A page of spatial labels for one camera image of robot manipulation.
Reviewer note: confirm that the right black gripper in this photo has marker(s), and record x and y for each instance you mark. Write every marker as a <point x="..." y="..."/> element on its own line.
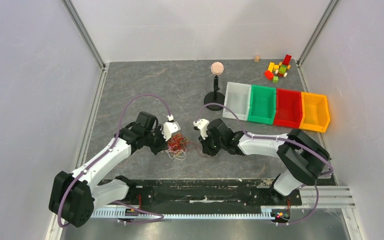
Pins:
<point x="207" y="145"/>

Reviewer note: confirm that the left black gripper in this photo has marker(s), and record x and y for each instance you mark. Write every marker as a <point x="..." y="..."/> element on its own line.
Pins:
<point x="163" y="145"/>

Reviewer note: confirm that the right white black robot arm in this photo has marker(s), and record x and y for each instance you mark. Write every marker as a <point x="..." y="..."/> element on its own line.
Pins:
<point x="302" y="156"/>

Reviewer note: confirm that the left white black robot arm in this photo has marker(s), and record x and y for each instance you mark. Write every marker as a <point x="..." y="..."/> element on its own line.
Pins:
<point x="77" y="194"/>

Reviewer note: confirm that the white plastic bin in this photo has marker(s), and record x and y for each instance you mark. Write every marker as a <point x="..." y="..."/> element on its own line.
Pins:
<point x="238" y="99"/>

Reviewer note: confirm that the green plastic bin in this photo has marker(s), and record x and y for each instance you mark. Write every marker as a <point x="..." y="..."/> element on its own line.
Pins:
<point x="262" y="105"/>

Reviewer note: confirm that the black stand with pink ball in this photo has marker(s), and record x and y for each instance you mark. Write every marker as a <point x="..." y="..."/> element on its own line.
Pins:
<point x="215" y="97"/>

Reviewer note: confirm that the red plastic bin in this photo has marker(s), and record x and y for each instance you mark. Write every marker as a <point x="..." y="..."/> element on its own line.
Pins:
<point x="289" y="111"/>

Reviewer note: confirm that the pile of coloured toy blocks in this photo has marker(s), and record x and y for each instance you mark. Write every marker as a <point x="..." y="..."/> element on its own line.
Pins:
<point x="276" y="71"/>

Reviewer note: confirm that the orange plastic bin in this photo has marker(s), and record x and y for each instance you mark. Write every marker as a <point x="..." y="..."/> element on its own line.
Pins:
<point x="315" y="112"/>

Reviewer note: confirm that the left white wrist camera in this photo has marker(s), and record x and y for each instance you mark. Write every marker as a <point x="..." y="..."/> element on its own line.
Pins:
<point x="170" y="128"/>

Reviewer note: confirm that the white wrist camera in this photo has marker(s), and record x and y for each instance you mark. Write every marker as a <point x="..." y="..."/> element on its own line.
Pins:
<point x="170" y="128"/>
<point x="202" y="126"/>

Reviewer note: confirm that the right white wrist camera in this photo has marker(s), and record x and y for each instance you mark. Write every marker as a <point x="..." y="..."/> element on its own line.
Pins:
<point x="202" y="126"/>

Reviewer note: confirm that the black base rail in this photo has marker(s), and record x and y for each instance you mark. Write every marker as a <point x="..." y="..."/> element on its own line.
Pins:
<point x="207" y="196"/>

